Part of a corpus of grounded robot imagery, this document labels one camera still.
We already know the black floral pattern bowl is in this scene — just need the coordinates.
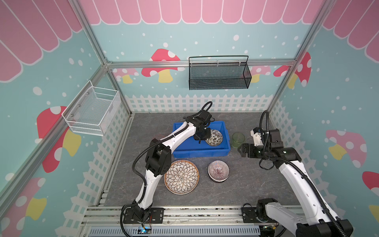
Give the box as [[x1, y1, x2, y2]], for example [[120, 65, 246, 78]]
[[206, 129, 223, 147]]

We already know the purple striped ceramic bowl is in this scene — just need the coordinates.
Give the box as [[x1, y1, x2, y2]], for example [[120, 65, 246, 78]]
[[208, 160, 230, 183]]

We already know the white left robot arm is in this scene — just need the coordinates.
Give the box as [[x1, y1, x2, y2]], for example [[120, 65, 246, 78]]
[[120, 115, 212, 223]]

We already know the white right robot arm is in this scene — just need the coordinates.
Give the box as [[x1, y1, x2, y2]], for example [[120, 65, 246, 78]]
[[238, 111, 353, 237]]

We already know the blue plastic bin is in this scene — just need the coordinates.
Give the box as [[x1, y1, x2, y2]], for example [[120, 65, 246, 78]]
[[173, 121, 231, 159]]

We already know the green transparent plastic cup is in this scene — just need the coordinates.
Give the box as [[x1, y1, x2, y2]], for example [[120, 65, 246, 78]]
[[231, 132, 245, 149]]

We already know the brown floral pattern plate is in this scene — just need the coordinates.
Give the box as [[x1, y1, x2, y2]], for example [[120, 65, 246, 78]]
[[164, 160, 200, 195]]

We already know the black mesh wall basket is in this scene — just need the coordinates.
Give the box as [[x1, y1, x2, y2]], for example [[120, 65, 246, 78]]
[[188, 55, 252, 90]]

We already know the white wire wall basket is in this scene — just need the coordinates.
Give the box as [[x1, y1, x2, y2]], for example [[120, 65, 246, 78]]
[[62, 81, 121, 136]]

